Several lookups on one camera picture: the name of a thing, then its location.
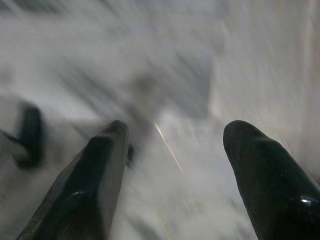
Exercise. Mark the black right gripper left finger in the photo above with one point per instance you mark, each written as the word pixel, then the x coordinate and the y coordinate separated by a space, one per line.
pixel 85 190

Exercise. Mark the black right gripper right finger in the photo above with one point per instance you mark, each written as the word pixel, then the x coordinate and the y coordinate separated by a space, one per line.
pixel 272 190

